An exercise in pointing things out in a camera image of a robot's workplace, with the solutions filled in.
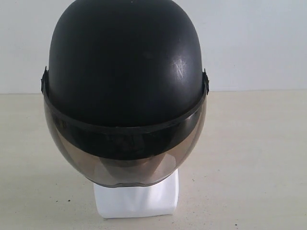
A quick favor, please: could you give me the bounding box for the black helmet with visor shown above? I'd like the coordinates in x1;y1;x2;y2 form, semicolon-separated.
41;0;209;188

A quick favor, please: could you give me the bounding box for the white mannequin head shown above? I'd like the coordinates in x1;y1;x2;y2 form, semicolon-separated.
94;170;179;219

